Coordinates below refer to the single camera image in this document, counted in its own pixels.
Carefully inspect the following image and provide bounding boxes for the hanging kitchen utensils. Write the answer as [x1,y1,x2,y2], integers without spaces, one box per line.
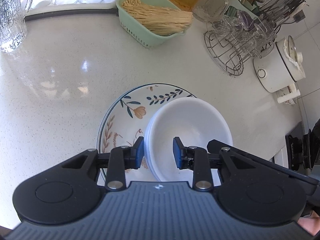
[260,0,307,28]

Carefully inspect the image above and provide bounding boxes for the round textured glass jug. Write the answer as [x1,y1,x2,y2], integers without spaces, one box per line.
[192,0,230,22]

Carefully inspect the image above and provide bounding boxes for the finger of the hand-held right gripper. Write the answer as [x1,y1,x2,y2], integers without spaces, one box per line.
[207,140,316,195]

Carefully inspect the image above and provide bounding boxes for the black gas stove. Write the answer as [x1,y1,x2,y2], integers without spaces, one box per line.
[285,120,320,178]

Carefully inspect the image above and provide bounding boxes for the green plastic basket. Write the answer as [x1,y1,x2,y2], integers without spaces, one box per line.
[116,0,194,48]

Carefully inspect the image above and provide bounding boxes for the floral ceramic mug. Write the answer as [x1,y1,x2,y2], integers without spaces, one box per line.
[276,84,301,105]

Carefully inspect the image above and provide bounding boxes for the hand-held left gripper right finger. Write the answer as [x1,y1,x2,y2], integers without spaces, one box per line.
[173,137,260,191]

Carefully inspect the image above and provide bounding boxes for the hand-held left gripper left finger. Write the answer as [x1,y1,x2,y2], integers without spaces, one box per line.
[60,136,145,191]

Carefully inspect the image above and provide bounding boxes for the white plate pink flower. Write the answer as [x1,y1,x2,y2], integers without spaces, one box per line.
[96,83,200,183]

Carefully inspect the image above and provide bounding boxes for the black dish rack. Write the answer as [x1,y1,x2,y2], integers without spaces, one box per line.
[24,0,130,22]

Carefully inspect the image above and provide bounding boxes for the white electric cooker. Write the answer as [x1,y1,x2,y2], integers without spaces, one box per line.
[253,36,306,93]

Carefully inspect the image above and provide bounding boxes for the person's right hand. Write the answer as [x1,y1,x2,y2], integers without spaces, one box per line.
[299,210,320,236]

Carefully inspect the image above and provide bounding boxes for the tall textured glass pitcher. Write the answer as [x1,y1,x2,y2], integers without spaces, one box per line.
[0,0,34,53]

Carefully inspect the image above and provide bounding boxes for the set of glass cups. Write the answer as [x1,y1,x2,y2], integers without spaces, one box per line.
[207,10,278,55]

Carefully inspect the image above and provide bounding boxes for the white ceramic bowl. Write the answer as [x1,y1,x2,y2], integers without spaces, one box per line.
[149,97,233,182]

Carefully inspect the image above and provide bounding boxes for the dried noodles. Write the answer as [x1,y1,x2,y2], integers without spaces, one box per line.
[121,0,193,36]

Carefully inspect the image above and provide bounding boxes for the wire cup rack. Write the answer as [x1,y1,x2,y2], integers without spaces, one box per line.
[204,22,278,76]

